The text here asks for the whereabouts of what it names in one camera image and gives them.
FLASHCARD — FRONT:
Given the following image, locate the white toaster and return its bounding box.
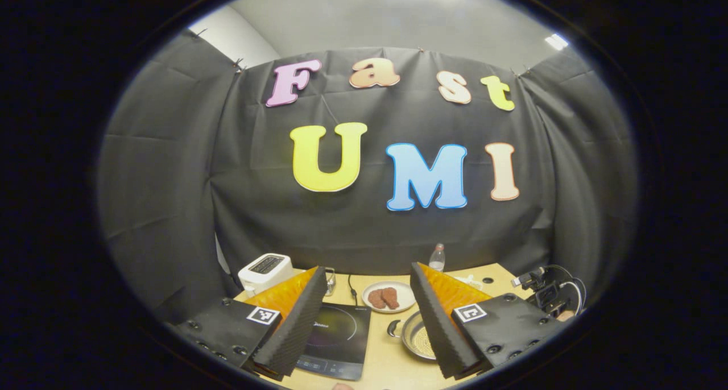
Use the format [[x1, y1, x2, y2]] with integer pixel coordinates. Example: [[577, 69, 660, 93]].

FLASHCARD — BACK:
[[238, 254, 294, 297]]

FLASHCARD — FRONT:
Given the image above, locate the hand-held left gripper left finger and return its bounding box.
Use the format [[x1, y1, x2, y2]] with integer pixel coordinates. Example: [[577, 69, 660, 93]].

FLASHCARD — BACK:
[[171, 266, 329, 379]]

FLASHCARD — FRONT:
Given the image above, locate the white round plate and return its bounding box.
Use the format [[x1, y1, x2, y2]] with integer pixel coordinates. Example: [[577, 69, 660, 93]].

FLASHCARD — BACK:
[[362, 281, 417, 314]]

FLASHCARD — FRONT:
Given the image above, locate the steel pot with black handles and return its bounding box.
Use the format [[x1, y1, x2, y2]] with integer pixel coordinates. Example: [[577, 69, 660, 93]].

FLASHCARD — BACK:
[[388, 310, 440, 361]]

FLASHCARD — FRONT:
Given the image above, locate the pile of soybeans in pot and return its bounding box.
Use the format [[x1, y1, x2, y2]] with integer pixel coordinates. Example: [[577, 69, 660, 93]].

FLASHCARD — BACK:
[[412, 326, 435, 354]]

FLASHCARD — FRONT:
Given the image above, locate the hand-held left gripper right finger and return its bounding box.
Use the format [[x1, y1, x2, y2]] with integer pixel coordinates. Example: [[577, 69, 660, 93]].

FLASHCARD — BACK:
[[409, 262, 569, 379]]

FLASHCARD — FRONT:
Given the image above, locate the black induction cooktop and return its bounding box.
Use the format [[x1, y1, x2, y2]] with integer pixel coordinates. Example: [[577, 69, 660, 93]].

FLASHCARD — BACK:
[[295, 302, 371, 381]]

